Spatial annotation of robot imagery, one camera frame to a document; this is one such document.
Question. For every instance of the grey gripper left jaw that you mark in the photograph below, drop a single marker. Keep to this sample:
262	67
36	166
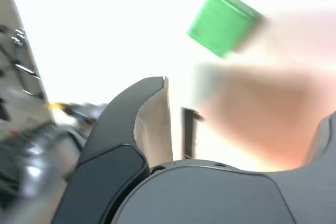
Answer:
110	161

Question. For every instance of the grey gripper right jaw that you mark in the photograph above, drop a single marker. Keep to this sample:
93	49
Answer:
210	197

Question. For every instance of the green cube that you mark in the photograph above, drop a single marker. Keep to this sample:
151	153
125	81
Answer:
220	22

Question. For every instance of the black tape strip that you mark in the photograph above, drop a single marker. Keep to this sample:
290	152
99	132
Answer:
189	132

